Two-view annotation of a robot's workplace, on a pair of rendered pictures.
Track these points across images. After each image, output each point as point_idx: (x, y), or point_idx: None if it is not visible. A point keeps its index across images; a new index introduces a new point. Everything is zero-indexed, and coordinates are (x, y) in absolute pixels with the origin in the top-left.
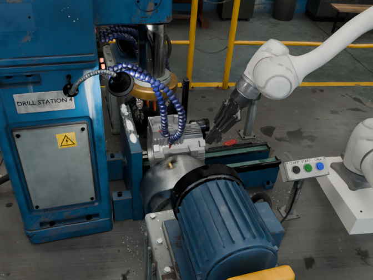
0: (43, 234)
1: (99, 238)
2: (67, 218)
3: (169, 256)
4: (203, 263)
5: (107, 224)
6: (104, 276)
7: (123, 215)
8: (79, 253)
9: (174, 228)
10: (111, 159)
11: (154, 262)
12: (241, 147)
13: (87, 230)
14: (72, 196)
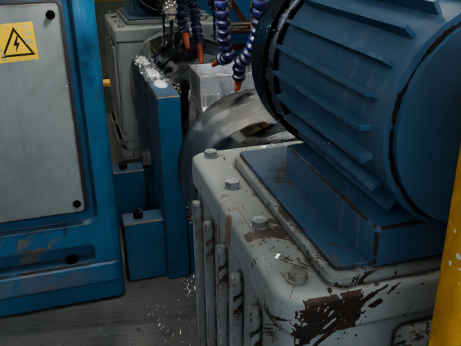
0: None
1: (95, 309)
2: (26, 261)
3: (260, 204)
4: (377, 86)
5: (114, 277)
6: None
7: (147, 265)
8: (51, 337)
9: (265, 158)
10: (121, 171)
11: (222, 233)
12: None
13: (71, 293)
14: (34, 195)
